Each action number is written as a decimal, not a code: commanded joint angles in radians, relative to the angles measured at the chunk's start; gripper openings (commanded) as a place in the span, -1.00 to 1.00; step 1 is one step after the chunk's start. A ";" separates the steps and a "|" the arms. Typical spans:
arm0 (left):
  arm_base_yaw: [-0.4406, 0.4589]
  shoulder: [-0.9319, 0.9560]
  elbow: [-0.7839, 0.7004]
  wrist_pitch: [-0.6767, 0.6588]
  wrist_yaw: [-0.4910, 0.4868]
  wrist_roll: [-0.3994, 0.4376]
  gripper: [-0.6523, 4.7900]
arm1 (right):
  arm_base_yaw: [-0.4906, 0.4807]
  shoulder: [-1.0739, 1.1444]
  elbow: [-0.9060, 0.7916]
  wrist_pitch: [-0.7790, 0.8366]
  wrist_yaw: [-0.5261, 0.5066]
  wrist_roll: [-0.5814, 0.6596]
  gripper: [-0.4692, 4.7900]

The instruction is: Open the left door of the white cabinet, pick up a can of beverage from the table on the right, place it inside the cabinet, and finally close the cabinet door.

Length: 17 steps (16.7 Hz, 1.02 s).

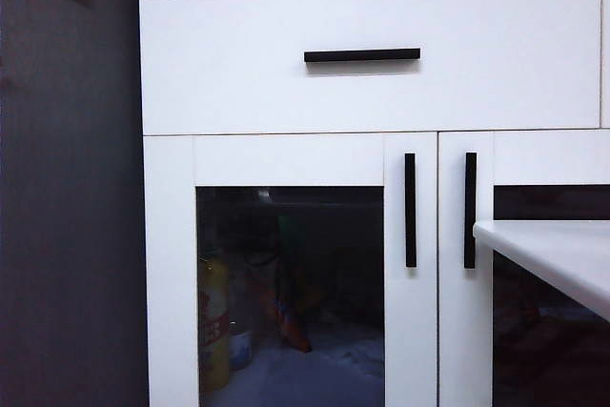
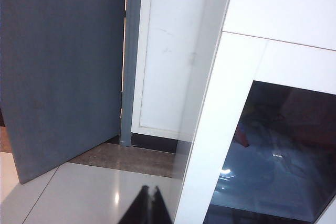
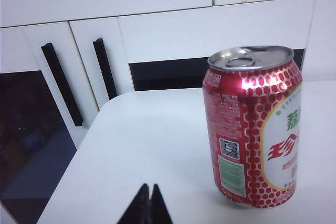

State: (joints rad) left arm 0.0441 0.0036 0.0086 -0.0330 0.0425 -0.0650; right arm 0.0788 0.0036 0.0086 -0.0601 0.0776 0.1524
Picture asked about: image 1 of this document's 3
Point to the white glass cabinet door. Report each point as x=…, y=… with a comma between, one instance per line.
x=171, y=259
x=453, y=331

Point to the wide white drawer front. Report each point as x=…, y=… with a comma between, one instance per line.
x=238, y=92

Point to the orange snack packet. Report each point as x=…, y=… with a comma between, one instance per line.
x=293, y=326

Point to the yellow detergent bottle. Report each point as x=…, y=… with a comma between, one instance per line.
x=214, y=331

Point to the clear pump bottle blue label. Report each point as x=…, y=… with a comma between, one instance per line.
x=240, y=345

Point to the white table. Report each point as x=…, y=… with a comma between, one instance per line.
x=548, y=250

